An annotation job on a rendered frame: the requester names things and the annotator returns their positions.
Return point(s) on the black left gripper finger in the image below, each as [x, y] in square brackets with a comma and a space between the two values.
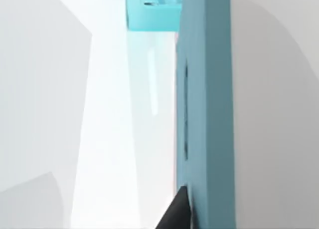
[178, 210]

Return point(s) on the blue book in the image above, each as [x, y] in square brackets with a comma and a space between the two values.
[204, 109]

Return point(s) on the light blue rack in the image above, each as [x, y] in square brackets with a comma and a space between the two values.
[152, 17]

